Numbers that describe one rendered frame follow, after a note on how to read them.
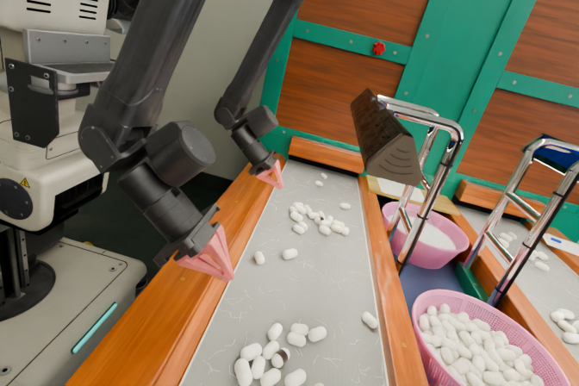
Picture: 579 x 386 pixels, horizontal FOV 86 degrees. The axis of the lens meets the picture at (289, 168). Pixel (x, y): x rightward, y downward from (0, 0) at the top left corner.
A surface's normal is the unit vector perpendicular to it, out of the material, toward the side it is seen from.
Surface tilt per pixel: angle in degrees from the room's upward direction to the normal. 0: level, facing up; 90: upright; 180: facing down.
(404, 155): 90
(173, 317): 0
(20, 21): 98
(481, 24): 90
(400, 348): 0
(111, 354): 0
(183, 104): 90
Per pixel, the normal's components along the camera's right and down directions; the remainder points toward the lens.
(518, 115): -0.15, 0.34
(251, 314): 0.22, -0.90
